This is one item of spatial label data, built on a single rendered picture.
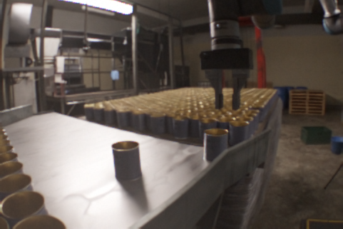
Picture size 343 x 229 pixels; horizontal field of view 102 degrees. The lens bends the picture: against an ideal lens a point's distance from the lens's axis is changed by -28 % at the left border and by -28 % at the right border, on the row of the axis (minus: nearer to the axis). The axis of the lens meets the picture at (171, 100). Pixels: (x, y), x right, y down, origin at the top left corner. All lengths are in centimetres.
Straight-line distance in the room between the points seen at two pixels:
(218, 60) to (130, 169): 33
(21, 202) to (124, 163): 24
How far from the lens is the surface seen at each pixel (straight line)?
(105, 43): 398
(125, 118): 98
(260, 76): 214
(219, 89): 50
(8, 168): 46
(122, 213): 36
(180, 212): 27
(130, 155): 43
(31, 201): 33
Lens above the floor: 130
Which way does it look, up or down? 6 degrees down
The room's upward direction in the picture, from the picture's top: 2 degrees counter-clockwise
